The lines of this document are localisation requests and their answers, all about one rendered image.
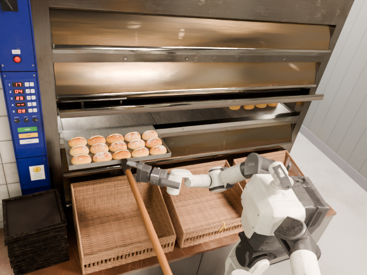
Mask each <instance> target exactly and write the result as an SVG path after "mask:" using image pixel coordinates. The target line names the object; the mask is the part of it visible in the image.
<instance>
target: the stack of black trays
mask: <svg viewBox="0 0 367 275"><path fill-rule="evenodd" d="M2 211H3V228H4V246H8V257H9V261H10V266H11V268H12V269H13V272H14V275H22V274H26V273H30V272H33V271H36V270H40V269H42V268H46V267H50V266H53V265H57V264H60V263H63V262H66V261H69V260H70V258H69V254H68V241H67V234H66V233H67V228H66V225H67V221H66V217H65V214H64V210H63V206H62V202H61V198H60V194H59V191H58V188H56V189H50V190H46V191H42V192H37V193H32V194H26V195H21V196H16V197H13V198H7V199H2Z"/></svg>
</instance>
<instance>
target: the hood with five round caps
mask: <svg viewBox="0 0 367 275"><path fill-rule="evenodd" d="M346 1H347V0H48V7H63V8H80V9H97V10H113V11H130V12H139V13H155V14H172V15H188V16H205V17H221V18H231V19H247V20H264V21H281V22H297V23H314V24H323V25H337V23H338V20H339V18H340V15H341V13H342V11H343V8H344V6H345V3H346Z"/></svg>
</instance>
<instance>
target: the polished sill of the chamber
mask: <svg viewBox="0 0 367 275"><path fill-rule="evenodd" d="M298 118H299V115H297V114H296V113H295V112H289V113H277V114H270V115H258V116H246V117H234V118H222V119H210V120H202V121H190V122H178V123H166V124H154V125H153V127H154V128H155V130H156V131H157V133H158V134H165V133H176V132H182V131H192V130H203V129H213V128H224V127H234V126H240V125H250V124H261V123H271V122H282V121H292V120H298ZM59 142H60V144H64V139H63V133H59Z"/></svg>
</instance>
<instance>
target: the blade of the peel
mask: <svg viewBox="0 0 367 275"><path fill-rule="evenodd" d="M148 130H154V131H155V132H156V133H157V131H156V130H155V128H154V127H153V125H152V124H138V125H125V126H118V127H105V128H92V129H79V130H66V131H62V133H63V139H64V145H65V149H66V155H67V161H68V167H69V170H76V169H84V168H92V167H97V166H105V165H113V164H120V163H121V160H120V159H117V160H114V159H113V153H114V152H112V151H110V150H108V152H109V153H110V154H111V155H112V159H111V160H108V161H103V162H94V161H93V156H94V154H93V153H91V151H90V148H91V146H90V145H89V144H88V140H89V138H90V137H92V136H94V135H101V136H103V137H104V138H105V140H106V139H107V137H108V136H109V135H110V134H114V133H118V134H121V135H122V136H123V137H124V141H123V142H124V143H125V144H126V145H127V149H126V150H128V151H129V152H130V153H131V157H130V158H127V160H128V161H130V162H137V161H142V160H150V159H158V158H166V157H171V152H170V150H169V149H168V147H167V146H166V144H165V143H164V142H163V140H162V139H161V137H160V136H159V134H158V133H157V134H158V138H160V139H161V141H162V144H161V145H163V146H164V147H165V148H166V149H167V152H166V153H165V154H156V155H151V154H150V149H151V148H148V147H146V145H145V146H144V147H145V148H147V149H148V151H149V155H148V156H142V157H132V152H133V150H130V149H129V148H128V143H129V142H127V141H125V135H126V134H128V133H130V132H132V131H135V132H138V133H139V134H140V136H141V138H140V139H141V140H143V138H142V135H143V133H144V132H145V131H148ZM77 136H81V137H84V138H85V139H86V141H87V144H86V147H87V148H88V149H89V153H88V154H87V155H89V156H90V157H91V162H90V163H87V164H78V165H73V164H72V162H71V160H72V158H73V156H71V155H70V153H69V152H70V150H71V147H69V145H68V142H69V140H70V139H72V138H74V137H77ZM143 141H144V142H145V143H146V140H143ZM105 144H106V145H107V146H108V148H109V146H110V145H111V144H109V143H108V142H107V141H106V142H105Z"/></svg>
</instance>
